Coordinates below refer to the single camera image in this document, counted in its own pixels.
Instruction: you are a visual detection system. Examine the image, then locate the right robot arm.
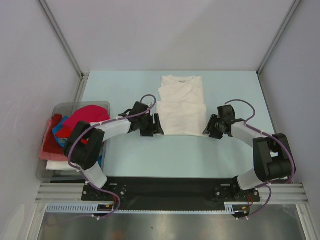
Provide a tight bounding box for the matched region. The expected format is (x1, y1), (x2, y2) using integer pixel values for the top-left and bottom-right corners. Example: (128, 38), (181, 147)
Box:
(203, 105), (296, 201)

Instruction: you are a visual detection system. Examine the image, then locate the right aluminium frame post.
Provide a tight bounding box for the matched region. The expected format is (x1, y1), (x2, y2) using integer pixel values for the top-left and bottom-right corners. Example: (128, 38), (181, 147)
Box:
(256, 0), (304, 78)

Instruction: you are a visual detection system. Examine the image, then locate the pink folded t-shirt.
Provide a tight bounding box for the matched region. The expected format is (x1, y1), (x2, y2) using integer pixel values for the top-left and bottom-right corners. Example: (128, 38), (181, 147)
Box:
(38, 119), (68, 162)

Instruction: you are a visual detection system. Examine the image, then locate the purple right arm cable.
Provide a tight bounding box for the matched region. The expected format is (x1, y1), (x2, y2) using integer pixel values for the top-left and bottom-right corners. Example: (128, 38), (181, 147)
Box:
(223, 99), (297, 221)

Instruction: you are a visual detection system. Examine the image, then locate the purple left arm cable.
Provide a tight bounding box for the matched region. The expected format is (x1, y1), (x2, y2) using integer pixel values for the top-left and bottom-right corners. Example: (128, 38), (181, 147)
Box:
(46, 94), (157, 221)

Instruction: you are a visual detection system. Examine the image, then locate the white t-shirt with red print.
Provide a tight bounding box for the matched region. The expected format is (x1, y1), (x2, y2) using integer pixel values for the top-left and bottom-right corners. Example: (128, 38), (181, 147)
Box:
(156, 75), (207, 137)

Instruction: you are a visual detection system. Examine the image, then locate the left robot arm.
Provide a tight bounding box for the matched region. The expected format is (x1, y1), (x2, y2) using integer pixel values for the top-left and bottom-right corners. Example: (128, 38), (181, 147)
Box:
(63, 101), (165, 200)

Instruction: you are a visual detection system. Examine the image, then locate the white slotted cable duct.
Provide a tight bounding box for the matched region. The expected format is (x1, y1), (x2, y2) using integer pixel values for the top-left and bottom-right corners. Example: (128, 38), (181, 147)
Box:
(46, 203), (249, 215)

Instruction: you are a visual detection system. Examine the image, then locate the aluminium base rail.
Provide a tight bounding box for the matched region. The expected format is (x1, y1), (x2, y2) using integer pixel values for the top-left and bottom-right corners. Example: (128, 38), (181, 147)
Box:
(30, 183), (320, 240)

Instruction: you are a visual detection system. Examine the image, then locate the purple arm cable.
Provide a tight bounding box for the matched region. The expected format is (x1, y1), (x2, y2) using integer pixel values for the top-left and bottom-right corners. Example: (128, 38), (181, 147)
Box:
(46, 94), (157, 221)
(223, 99), (297, 221)

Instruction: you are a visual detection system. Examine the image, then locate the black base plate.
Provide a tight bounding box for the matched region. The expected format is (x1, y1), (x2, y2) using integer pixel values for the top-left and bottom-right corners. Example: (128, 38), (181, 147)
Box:
(81, 177), (261, 210)

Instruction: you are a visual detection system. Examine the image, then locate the clear plastic bin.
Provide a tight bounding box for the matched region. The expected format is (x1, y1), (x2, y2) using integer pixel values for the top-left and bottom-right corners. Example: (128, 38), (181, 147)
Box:
(35, 101), (111, 183)

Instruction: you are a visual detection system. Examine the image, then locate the magenta t-shirt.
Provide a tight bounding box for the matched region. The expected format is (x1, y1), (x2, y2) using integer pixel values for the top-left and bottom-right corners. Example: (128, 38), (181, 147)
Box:
(62, 105), (111, 131)

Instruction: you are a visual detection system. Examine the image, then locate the dark red folded t-shirt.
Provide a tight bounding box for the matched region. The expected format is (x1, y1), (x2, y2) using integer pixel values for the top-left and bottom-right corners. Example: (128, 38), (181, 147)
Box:
(43, 114), (63, 155)

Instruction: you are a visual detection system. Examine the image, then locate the left aluminium frame post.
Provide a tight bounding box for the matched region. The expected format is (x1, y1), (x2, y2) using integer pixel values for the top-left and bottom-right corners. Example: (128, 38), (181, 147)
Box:
(36, 0), (90, 102)

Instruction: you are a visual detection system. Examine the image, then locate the white folded t-shirt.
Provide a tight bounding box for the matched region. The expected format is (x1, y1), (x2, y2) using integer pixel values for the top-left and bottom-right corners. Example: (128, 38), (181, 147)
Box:
(45, 160), (77, 171)

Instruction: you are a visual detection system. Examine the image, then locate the blue t-shirt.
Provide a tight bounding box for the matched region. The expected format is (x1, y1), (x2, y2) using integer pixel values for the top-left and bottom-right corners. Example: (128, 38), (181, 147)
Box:
(46, 112), (110, 171)

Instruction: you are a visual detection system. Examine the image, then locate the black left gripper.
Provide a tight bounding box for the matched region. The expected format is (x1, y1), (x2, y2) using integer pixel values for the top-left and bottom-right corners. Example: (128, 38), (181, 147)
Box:
(138, 113), (164, 137)

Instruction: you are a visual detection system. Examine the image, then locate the aluminium frame post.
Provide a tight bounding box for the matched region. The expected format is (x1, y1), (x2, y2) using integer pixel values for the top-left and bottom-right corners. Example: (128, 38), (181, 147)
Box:
(256, 0), (304, 78)
(36, 0), (90, 102)

